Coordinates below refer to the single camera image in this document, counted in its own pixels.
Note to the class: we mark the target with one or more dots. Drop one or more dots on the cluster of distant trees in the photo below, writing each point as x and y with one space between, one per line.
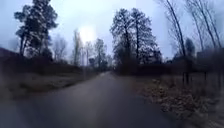
98 53

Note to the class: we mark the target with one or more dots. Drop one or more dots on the cluster of dark pine trees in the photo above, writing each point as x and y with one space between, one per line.
133 36

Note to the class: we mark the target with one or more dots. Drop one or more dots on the dark grey asphalt road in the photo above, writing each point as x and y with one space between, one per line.
100 103

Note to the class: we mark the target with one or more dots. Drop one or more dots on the leaning bare tree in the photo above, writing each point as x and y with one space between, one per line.
177 31

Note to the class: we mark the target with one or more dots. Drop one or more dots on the leaf-strewn grass verge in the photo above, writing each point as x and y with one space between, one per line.
40 83

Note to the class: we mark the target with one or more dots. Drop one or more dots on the grass verge with leaves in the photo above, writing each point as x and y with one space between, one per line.
180 98

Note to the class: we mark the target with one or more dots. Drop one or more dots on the long dark hedge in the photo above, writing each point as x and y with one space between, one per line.
33 65

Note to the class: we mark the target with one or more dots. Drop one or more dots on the tall dark conifer tree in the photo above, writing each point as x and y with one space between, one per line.
35 26

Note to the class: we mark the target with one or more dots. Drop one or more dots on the group of bare trees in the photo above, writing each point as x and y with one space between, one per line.
204 20

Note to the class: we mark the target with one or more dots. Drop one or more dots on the dark post fence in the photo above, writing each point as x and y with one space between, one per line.
187 78

